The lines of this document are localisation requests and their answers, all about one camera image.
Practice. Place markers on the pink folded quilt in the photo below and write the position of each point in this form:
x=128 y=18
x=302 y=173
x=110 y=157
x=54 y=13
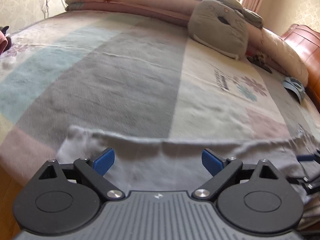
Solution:
x=178 y=12

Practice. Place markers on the light grey pajama shorts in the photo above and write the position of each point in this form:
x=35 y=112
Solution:
x=154 y=164

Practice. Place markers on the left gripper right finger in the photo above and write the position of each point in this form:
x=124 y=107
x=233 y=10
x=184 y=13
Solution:
x=224 y=174

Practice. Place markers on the dark red object bedside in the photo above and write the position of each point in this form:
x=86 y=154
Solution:
x=5 y=40

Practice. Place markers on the pastel patchwork bed sheet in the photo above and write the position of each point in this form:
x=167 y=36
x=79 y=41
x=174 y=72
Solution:
x=132 y=75

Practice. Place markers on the grey cat face cushion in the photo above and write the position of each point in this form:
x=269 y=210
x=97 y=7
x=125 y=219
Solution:
x=219 y=27

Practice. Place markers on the light blue baseball cap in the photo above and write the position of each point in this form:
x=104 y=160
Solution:
x=295 y=87

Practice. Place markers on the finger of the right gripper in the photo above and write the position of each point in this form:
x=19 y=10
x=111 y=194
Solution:
x=310 y=157

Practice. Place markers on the wooden bed headboard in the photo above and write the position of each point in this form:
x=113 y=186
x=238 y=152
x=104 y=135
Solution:
x=305 y=42

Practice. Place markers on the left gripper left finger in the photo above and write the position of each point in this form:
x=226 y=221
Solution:
x=92 y=173

